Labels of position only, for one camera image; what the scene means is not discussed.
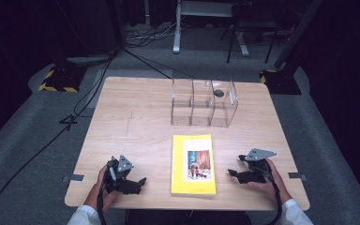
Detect white desk frame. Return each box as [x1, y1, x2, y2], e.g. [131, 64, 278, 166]
[172, 0, 250, 58]

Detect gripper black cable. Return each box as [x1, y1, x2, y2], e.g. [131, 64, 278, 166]
[266, 172, 284, 225]
[96, 187, 108, 225]

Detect black yellow striped stand base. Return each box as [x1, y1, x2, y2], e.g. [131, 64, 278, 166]
[260, 68, 303, 96]
[37, 64, 87, 94]

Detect grey slanted metal pole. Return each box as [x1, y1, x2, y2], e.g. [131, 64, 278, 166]
[273, 0, 324, 71]

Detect grey tape strip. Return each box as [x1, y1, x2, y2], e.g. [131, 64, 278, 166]
[61, 173, 85, 184]
[287, 172, 308, 183]

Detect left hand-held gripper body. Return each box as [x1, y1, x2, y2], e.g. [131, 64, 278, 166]
[103, 155, 142, 195]

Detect thin black floor cable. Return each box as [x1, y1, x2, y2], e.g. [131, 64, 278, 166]
[121, 47, 198, 80]

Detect clear acrylic book rack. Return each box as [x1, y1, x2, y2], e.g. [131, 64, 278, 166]
[171, 78, 239, 128]

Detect long black floor cable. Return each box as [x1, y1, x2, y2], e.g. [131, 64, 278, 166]
[0, 51, 120, 224]

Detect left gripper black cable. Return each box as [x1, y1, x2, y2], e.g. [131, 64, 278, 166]
[96, 187, 108, 225]

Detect person's left hand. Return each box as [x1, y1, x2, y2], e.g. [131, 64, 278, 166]
[88, 165, 122, 211]

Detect black chair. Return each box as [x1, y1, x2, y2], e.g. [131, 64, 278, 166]
[219, 2, 283, 66]

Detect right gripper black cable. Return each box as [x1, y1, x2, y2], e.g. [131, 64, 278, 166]
[266, 172, 284, 225]

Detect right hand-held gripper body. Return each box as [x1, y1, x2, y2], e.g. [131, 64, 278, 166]
[235, 148, 278, 185]

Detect bundle of floor cables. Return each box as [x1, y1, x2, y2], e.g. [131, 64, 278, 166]
[124, 21, 182, 49]

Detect person's right hand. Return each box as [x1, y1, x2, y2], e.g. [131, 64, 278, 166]
[247, 158, 291, 204]

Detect yellow book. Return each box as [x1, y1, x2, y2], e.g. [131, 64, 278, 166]
[170, 133, 218, 197]

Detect person's dark legs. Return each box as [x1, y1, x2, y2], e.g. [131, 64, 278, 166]
[125, 209, 251, 225]

